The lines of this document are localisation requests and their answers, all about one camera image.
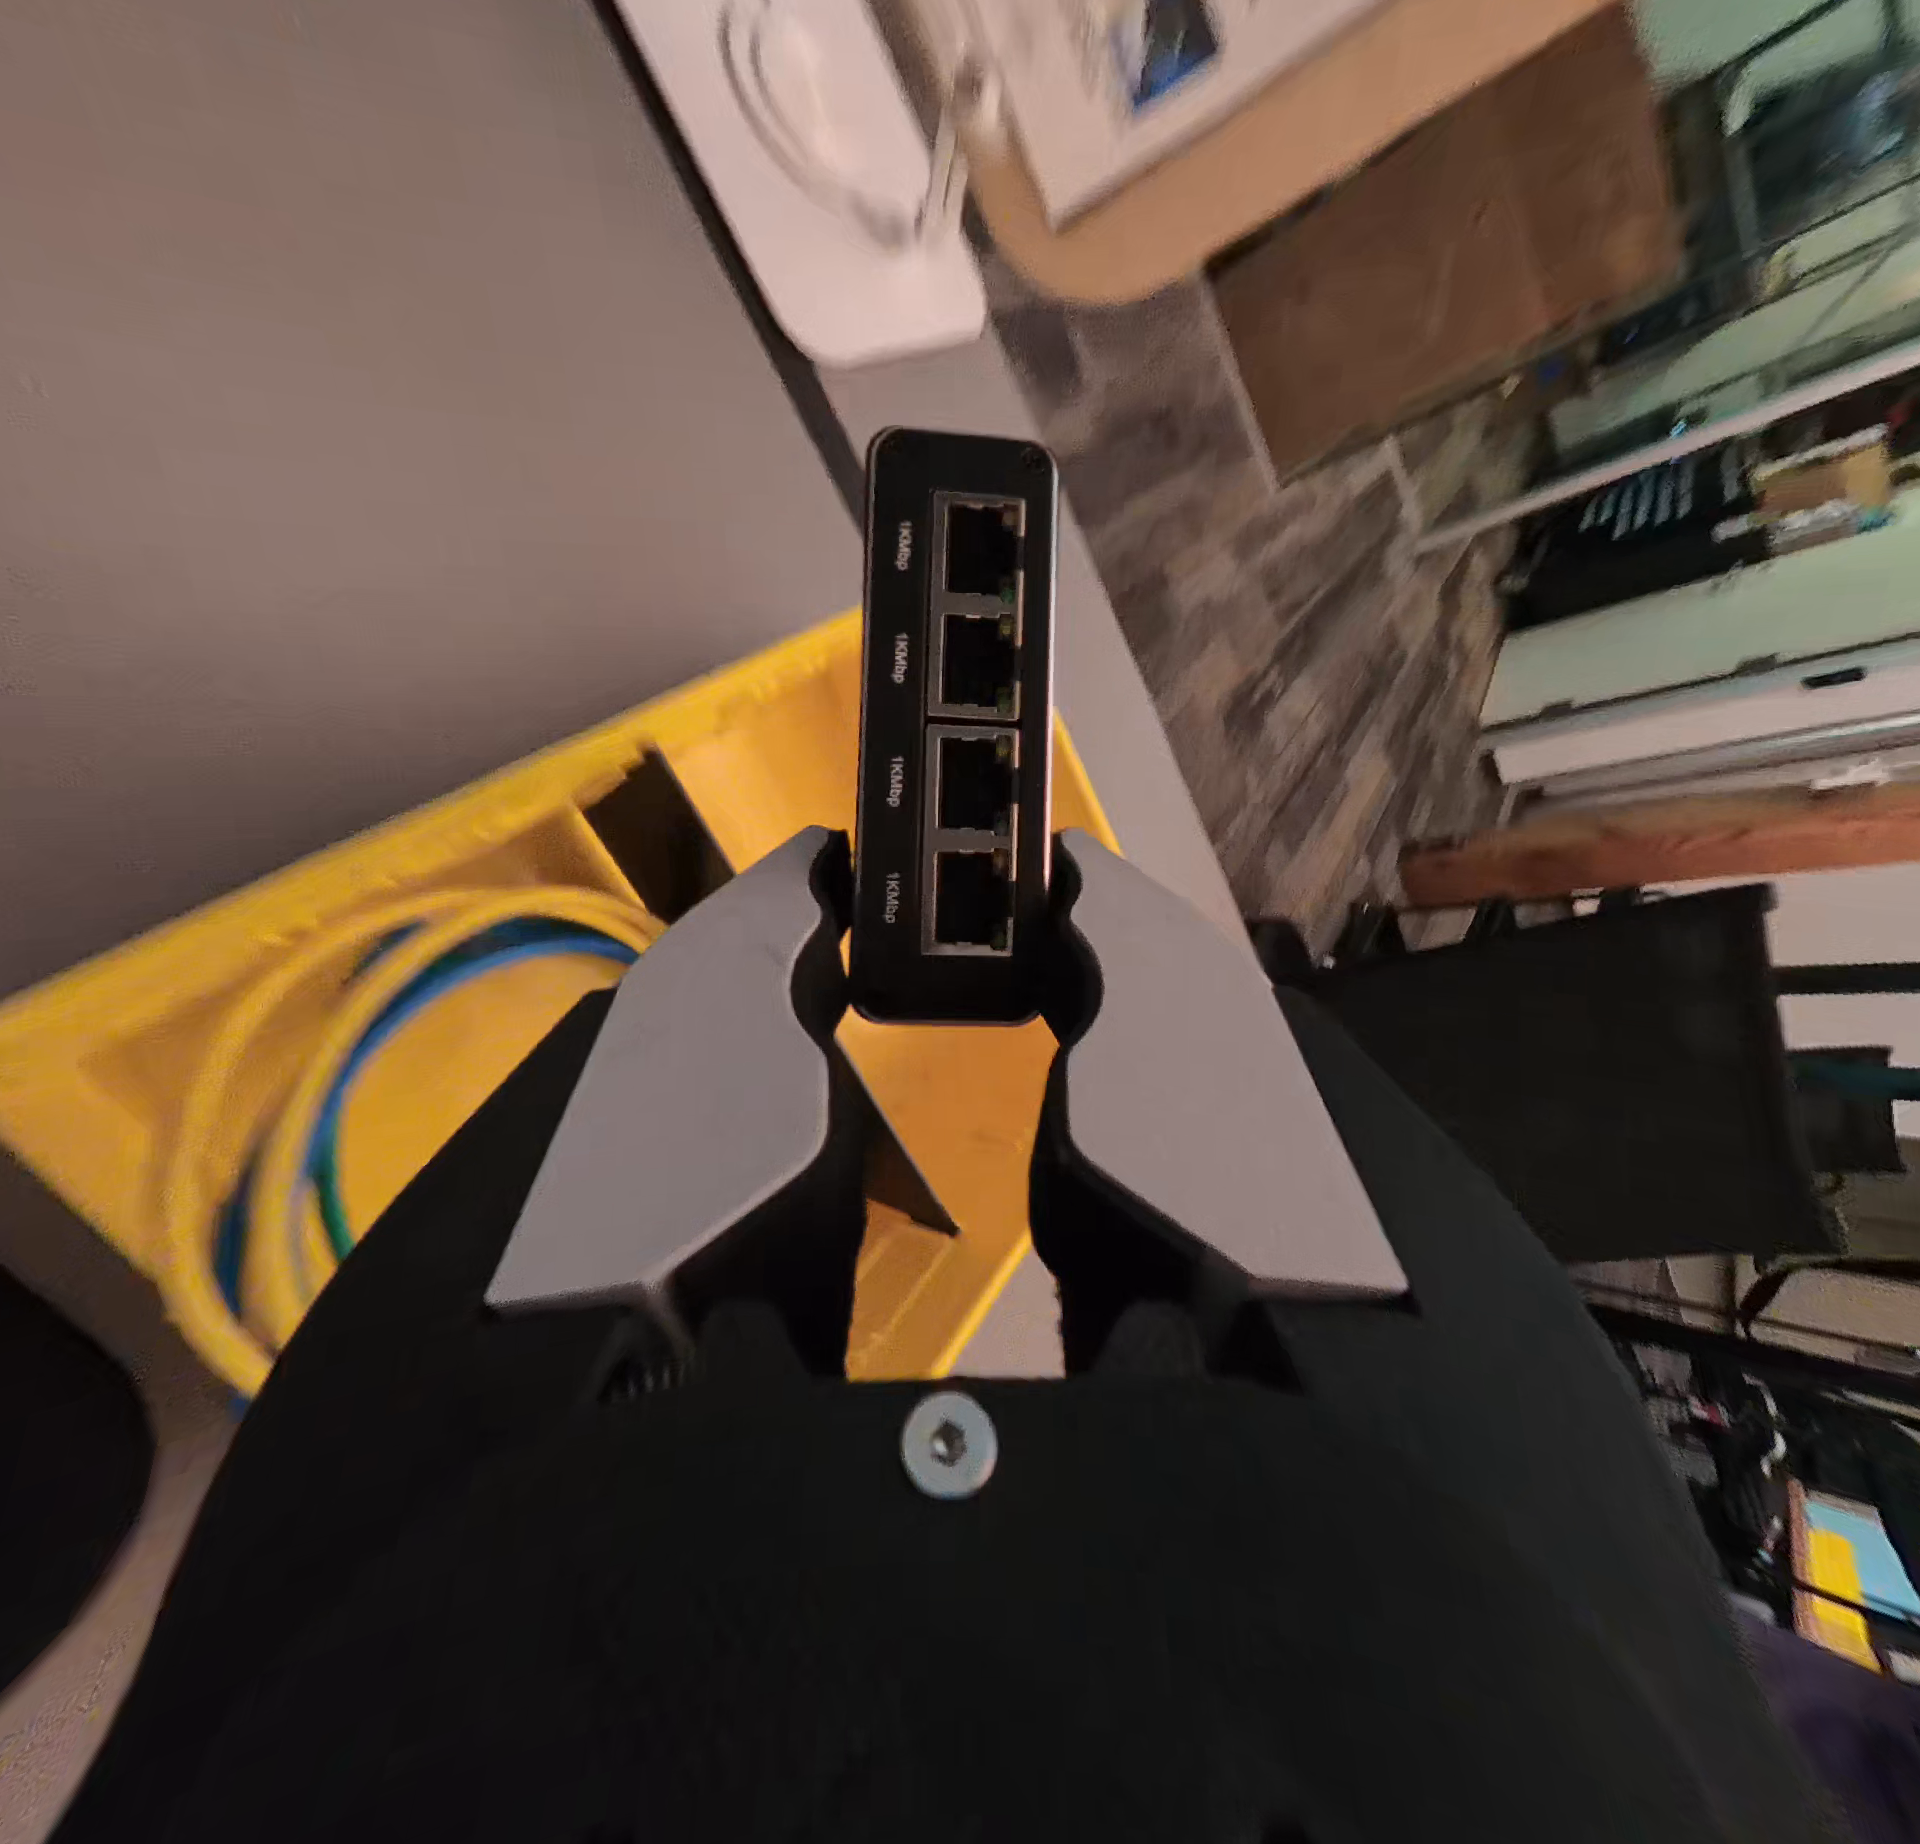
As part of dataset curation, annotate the black ethernet switch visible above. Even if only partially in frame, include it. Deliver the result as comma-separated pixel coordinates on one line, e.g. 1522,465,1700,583
847,424,1058,1028

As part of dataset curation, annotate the yellow plastic bin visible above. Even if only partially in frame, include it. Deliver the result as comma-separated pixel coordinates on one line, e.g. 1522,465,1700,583
0,607,1124,1403

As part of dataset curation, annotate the black partition panel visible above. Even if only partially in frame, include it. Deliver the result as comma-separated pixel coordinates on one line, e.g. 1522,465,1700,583
1250,887,1852,1267

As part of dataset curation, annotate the wooden instruction sheet board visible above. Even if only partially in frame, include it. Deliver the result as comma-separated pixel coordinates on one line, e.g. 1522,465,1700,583
842,0,1700,300

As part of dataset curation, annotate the yellow ethernet cable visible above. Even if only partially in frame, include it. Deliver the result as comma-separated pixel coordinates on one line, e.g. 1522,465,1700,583
165,887,661,1402

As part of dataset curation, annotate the blue ethernet cable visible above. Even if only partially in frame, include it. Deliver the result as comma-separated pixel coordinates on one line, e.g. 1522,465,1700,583
219,921,649,1275

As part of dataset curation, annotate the white shelving rack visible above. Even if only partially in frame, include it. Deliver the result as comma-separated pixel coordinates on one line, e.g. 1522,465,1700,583
1411,0,1920,827

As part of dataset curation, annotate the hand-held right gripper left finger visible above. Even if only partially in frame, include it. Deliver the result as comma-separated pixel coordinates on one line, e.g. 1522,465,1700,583
485,827,870,1310

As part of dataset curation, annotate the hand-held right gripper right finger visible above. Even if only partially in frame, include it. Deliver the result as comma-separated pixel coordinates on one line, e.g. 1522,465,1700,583
1036,827,1411,1304

